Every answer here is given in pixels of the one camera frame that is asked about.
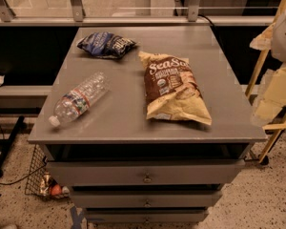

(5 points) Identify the top grey drawer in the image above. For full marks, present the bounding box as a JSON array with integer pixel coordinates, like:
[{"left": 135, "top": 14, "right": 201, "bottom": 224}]
[{"left": 47, "top": 159, "right": 245, "bottom": 186}]

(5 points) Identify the yellow wooden ladder frame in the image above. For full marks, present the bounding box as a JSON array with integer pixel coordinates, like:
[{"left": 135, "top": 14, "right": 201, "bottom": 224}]
[{"left": 245, "top": 0, "right": 286, "bottom": 165}]

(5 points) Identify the black metal stand leg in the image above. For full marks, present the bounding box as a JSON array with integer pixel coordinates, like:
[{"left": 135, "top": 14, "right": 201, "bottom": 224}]
[{"left": 0, "top": 116, "right": 25, "bottom": 177}]

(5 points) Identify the middle grey drawer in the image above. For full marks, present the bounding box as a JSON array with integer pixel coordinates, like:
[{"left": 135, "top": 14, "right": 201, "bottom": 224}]
[{"left": 71, "top": 190, "right": 222, "bottom": 208}]

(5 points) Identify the bottom grey drawer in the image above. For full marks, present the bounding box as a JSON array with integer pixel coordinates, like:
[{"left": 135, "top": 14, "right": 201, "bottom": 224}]
[{"left": 84, "top": 210, "right": 208, "bottom": 223}]

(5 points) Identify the grey drawer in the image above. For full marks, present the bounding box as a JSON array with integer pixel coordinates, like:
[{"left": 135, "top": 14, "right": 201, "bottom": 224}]
[
  {"left": 84, "top": 210, "right": 208, "bottom": 223},
  {"left": 71, "top": 190, "right": 222, "bottom": 208},
  {"left": 47, "top": 159, "right": 245, "bottom": 186}
]

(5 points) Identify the grey metal railing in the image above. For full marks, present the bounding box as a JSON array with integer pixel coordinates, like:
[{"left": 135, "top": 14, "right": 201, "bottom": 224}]
[{"left": 0, "top": 0, "right": 273, "bottom": 27}]

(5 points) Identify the black cable behind cabinet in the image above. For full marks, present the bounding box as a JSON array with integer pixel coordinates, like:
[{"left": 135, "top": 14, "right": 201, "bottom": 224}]
[{"left": 197, "top": 13, "right": 217, "bottom": 31}]

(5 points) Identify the blue chip bag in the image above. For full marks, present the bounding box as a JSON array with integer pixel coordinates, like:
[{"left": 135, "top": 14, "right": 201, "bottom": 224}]
[{"left": 77, "top": 31, "right": 136, "bottom": 59}]

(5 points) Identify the brown sea salt chip bag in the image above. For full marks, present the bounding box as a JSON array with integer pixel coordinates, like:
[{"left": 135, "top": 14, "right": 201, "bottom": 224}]
[{"left": 138, "top": 52, "right": 212, "bottom": 125}]

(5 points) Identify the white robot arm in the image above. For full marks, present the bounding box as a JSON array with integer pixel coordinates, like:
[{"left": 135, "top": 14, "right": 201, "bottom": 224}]
[{"left": 271, "top": 10, "right": 286, "bottom": 62}]

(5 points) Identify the black floor cable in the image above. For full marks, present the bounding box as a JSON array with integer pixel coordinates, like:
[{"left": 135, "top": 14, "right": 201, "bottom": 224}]
[{"left": 0, "top": 161, "right": 49, "bottom": 187}]

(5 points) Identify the clear plastic water bottle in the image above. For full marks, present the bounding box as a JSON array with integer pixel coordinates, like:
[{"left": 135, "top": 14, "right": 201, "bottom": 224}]
[{"left": 49, "top": 73, "right": 110, "bottom": 127}]

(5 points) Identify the grey drawer cabinet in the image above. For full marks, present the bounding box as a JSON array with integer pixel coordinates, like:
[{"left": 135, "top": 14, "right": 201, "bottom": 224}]
[{"left": 30, "top": 26, "right": 266, "bottom": 213}]

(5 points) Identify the black wire basket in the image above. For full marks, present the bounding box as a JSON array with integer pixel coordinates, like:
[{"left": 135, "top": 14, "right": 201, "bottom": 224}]
[{"left": 25, "top": 146, "right": 70, "bottom": 200}]

